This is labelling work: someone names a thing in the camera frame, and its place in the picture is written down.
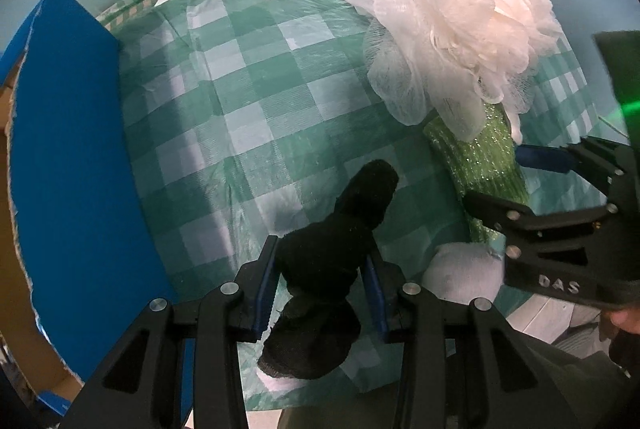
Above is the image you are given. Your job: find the green checked tablecloth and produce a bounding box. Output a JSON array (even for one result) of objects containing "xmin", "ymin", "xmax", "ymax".
[{"xmin": 94, "ymin": 0, "xmax": 609, "ymax": 410}]

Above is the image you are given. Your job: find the blue cardboard box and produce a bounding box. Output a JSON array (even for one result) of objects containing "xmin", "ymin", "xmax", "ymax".
[{"xmin": 1, "ymin": 0, "xmax": 177, "ymax": 390}]

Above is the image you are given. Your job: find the person right hand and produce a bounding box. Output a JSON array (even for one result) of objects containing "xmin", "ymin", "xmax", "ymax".
[{"xmin": 608, "ymin": 307, "xmax": 640, "ymax": 335}]

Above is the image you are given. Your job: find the grey sock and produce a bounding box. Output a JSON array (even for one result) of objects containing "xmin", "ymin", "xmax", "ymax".
[{"xmin": 421, "ymin": 243, "xmax": 504, "ymax": 305}]

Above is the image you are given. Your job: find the black sock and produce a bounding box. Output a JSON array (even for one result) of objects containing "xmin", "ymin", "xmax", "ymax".
[{"xmin": 258, "ymin": 159, "xmax": 399, "ymax": 380}]

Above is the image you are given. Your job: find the white mesh bath pouf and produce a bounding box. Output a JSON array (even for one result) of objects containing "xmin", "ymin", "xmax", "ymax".
[{"xmin": 344, "ymin": 0, "xmax": 562, "ymax": 142}]

